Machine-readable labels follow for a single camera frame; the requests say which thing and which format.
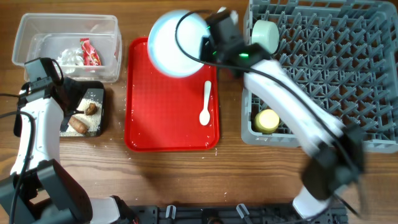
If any clear plastic waste bin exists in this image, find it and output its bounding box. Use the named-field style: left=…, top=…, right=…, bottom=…
left=12, top=13, right=122, bottom=83

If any yellow plastic cup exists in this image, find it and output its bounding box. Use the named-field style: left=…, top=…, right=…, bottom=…
left=254, top=109, right=280, bottom=134

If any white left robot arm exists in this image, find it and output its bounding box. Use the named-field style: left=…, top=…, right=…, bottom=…
left=1, top=57, right=140, bottom=223

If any black plastic tray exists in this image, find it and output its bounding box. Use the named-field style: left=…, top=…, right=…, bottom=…
left=60, top=81, right=106, bottom=137

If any grey dishwasher rack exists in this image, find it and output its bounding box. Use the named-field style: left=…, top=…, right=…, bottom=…
left=243, top=0, right=397, bottom=153

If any light blue plate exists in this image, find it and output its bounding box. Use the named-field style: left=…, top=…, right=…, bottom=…
left=147, top=10, right=210, bottom=78

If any white tissue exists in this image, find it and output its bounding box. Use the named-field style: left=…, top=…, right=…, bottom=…
left=56, top=48, right=84, bottom=74

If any green bowl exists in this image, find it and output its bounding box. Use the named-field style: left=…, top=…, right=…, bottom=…
left=251, top=21, right=279, bottom=54

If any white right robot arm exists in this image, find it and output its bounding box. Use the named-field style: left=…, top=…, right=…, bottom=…
left=201, top=9, right=364, bottom=220

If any white plastic spoon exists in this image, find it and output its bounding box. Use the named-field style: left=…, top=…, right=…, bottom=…
left=199, top=81, right=211, bottom=126

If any brown food scrap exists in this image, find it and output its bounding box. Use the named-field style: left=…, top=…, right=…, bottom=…
left=85, top=103, right=98, bottom=116

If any red serving tray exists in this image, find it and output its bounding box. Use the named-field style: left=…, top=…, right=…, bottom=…
left=124, top=37, right=220, bottom=152

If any pile of white rice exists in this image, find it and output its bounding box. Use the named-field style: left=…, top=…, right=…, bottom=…
left=60, top=99, right=102, bottom=137

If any red snack wrapper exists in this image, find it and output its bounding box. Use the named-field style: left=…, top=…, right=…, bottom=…
left=80, top=38, right=102, bottom=66

